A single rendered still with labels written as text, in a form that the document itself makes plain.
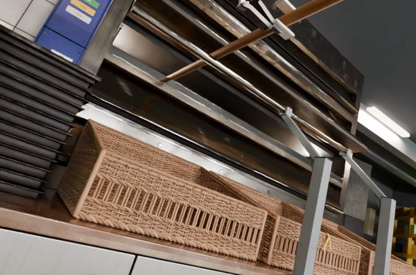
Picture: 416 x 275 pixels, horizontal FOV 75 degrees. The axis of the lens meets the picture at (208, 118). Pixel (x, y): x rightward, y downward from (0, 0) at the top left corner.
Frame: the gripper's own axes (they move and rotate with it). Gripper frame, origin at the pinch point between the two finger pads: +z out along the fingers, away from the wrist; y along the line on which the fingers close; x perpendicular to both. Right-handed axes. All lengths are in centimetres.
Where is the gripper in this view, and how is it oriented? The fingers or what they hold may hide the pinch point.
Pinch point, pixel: (285, 20)
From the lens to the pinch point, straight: 77.3
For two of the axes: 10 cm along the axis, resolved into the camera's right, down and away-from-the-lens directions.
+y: -3.1, 9.0, -3.0
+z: 7.8, 4.2, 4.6
